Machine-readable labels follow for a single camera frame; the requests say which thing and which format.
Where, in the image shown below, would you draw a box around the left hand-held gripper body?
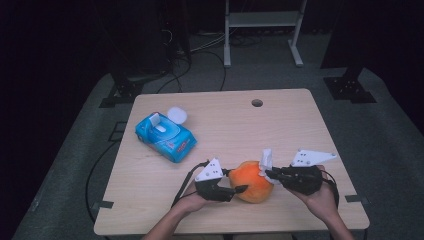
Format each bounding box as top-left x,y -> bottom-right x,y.
194,157 -> 236,202

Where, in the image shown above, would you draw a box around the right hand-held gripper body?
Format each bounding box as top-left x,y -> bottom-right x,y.
279,148 -> 338,196

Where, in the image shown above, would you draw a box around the orange plush toy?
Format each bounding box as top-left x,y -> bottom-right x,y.
228,160 -> 275,204

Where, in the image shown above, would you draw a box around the white wet wipe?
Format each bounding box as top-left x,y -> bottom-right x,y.
258,148 -> 281,185

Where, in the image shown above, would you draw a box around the blue wet wipe pack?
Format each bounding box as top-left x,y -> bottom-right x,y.
134,112 -> 198,164

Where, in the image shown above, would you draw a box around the person's left hand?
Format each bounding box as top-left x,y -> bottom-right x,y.
174,181 -> 208,214

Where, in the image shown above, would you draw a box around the person's right hand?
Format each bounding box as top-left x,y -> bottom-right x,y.
288,164 -> 338,219

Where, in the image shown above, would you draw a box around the black tape strip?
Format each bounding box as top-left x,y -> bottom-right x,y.
344,194 -> 370,205
91,199 -> 115,211

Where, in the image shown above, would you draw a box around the white round lid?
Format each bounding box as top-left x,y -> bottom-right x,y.
166,106 -> 188,125

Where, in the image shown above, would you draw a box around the white metal stand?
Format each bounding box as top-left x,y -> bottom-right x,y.
223,0 -> 308,68

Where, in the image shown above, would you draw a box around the right hand-held gripper black cable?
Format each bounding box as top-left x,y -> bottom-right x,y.
321,169 -> 340,209

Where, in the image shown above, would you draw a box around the black stand with base plate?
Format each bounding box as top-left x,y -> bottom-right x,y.
321,0 -> 378,104
98,63 -> 144,108

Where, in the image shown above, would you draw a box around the long black floor cable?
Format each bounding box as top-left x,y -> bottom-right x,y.
85,139 -> 118,224

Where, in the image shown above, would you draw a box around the white floor cables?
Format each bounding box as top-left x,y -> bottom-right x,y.
191,33 -> 228,53

